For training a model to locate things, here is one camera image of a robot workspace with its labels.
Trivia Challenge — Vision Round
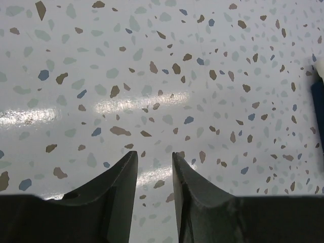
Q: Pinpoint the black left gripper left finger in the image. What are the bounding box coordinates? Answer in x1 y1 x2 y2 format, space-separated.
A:
1 151 138 242

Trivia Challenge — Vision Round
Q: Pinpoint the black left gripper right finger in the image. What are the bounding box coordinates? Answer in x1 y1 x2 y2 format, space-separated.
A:
172 153 323 242

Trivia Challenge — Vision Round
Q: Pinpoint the folded navy blue t-shirt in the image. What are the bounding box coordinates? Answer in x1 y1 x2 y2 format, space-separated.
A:
311 81 324 150

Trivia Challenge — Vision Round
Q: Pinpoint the folded white t-shirt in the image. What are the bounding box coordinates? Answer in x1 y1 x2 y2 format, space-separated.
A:
312 56 323 84

